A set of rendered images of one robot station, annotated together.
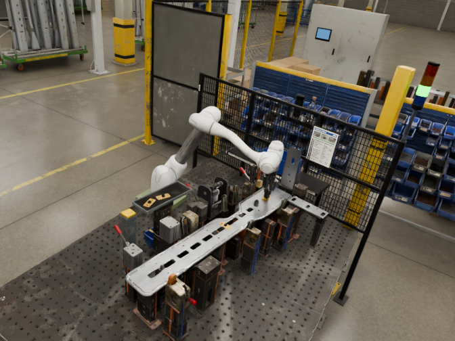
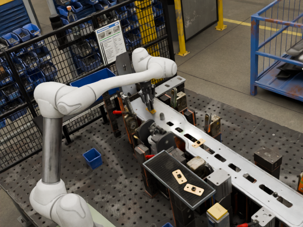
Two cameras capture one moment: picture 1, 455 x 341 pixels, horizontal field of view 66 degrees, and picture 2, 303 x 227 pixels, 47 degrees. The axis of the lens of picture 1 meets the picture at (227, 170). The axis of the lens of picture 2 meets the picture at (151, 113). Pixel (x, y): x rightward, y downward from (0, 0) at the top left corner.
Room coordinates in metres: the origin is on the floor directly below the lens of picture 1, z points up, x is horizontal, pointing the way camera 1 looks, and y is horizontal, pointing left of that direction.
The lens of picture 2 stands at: (1.40, 1.41, 2.38)
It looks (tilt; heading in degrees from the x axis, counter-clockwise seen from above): 37 degrees down; 294
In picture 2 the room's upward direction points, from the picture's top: 12 degrees counter-clockwise
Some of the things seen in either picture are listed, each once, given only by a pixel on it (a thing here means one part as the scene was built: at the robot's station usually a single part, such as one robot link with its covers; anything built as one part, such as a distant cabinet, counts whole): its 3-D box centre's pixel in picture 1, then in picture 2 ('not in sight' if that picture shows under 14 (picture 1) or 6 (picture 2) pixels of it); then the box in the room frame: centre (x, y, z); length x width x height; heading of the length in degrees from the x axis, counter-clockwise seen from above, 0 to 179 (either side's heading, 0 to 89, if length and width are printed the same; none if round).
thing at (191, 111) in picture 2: (267, 238); (191, 128); (1.91, -0.33, 0.84); 0.11 x 0.08 x 0.29; 54
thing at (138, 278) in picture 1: (224, 228); (202, 144); (1.77, -0.03, 1.00); 1.38 x 0.22 x 0.02; 144
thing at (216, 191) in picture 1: (211, 212); (162, 159); (1.99, 0.07, 0.94); 0.18 x 0.13 x 0.49; 144
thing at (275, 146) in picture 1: (275, 152); (142, 61); (2.15, -0.30, 1.39); 0.13 x 0.11 x 0.16; 164
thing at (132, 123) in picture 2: (246, 202); (134, 136); (2.26, -0.17, 0.88); 0.07 x 0.06 x 0.35; 54
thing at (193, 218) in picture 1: (189, 238); (199, 186); (1.75, 0.19, 0.89); 0.13 x 0.11 x 0.38; 54
